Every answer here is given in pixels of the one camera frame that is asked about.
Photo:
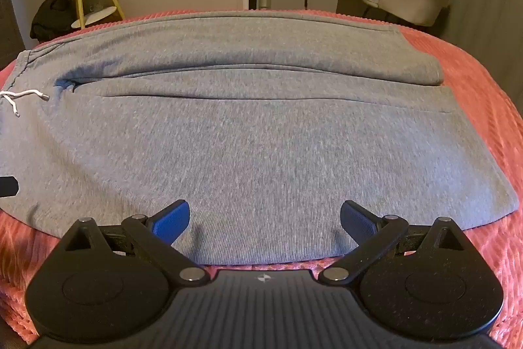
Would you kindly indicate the black bag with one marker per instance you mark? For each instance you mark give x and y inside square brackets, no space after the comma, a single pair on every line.
[51,20]

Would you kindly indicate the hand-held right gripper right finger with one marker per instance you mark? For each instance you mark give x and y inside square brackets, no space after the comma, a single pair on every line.
[358,221]

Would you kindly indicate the grey pants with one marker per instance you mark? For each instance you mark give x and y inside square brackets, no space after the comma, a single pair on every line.
[245,128]

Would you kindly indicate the pink ribbed blanket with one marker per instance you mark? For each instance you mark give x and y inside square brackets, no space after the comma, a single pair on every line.
[484,87]

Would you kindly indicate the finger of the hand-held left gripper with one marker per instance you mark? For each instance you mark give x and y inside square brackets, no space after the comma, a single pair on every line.
[8,186]

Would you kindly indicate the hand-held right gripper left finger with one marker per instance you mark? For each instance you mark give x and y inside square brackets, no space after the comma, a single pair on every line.
[173,219]

